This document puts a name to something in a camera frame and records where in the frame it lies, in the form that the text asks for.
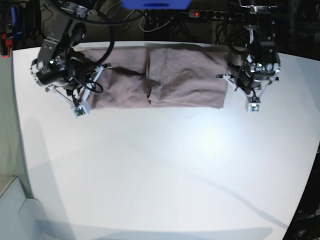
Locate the grey side table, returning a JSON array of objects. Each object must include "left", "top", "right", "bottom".
[{"left": 0, "top": 177, "right": 46, "bottom": 240}]

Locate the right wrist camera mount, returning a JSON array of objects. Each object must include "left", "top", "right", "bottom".
[{"left": 45, "top": 63, "right": 112, "bottom": 118}]

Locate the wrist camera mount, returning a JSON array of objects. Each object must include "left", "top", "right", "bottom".
[
  {"left": 216, "top": 71, "right": 279, "bottom": 113},
  {"left": 45, "top": 63, "right": 112, "bottom": 118}
]

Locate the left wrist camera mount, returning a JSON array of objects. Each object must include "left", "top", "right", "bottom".
[{"left": 216, "top": 71, "right": 279, "bottom": 113}]

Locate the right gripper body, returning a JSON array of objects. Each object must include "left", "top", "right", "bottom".
[{"left": 30, "top": 53, "right": 100, "bottom": 92}]

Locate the blue plastic bin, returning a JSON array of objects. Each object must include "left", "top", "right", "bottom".
[{"left": 121, "top": 0, "right": 191, "bottom": 10}]

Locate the black power strip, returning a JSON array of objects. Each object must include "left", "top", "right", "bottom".
[{"left": 188, "top": 9, "right": 245, "bottom": 22}]

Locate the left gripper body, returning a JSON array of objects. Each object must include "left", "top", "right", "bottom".
[{"left": 235, "top": 53, "right": 281, "bottom": 94}]

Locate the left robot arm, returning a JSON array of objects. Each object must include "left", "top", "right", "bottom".
[{"left": 223, "top": 0, "right": 281, "bottom": 96}]

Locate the mauve t-shirt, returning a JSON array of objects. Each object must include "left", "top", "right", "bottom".
[{"left": 89, "top": 46, "right": 228, "bottom": 109}]

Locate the red and black clamp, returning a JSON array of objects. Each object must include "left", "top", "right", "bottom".
[{"left": 0, "top": 32, "right": 13, "bottom": 58}]

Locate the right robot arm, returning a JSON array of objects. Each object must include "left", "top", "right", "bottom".
[{"left": 30, "top": 0, "right": 115, "bottom": 94}]

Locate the white cable loop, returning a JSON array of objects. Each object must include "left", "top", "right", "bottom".
[{"left": 120, "top": 9, "right": 137, "bottom": 30}]

